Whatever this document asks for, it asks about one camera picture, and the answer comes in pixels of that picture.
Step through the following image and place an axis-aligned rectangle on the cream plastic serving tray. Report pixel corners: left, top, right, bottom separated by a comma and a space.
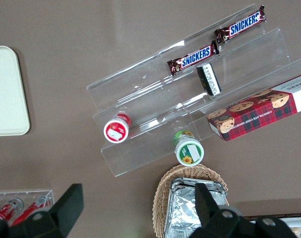
0, 46, 31, 137

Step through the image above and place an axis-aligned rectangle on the white rectangular snack bin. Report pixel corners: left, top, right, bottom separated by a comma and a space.
244, 215, 301, 238

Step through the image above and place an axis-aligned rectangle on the small black white snack box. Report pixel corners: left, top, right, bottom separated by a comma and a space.
196, 62, 222, 97

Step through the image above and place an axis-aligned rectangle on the red cola bottle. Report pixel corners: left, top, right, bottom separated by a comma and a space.
0, 198, 24, 222
11, 195, 52, 226

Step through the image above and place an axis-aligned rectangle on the clear acrylic bottle rack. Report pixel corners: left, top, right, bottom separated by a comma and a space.
0, 189, 56, 224

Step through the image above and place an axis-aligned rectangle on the red lidded snack cup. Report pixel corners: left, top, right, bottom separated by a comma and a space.
103, 113, 132, 144

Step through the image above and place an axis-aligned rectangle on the light wicker oval basket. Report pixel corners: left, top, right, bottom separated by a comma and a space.
152, 164, 230, 238

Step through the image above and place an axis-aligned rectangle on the green lidded snack cup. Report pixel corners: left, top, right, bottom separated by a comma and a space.
173, 130, 205, 167

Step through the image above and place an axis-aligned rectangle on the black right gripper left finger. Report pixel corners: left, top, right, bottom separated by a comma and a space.
0, 183, 84, 238

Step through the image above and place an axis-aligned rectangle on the clear acrylic stepped shelf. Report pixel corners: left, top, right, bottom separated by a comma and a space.
86, 2, 301, 178

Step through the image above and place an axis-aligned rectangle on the red tartan cookie box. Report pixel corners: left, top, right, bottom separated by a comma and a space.
206, 72, 301, 142

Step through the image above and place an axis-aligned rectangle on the Snickers chocolate bar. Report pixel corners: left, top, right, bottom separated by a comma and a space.
167, 40, 220, 76
213, 4, 267, 45

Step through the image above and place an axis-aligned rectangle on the aluminium foil tray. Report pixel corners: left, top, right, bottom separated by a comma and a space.
164, 177, 228, 238

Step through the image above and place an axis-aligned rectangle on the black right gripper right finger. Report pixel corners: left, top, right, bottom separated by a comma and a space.
189, 182, 299, 238

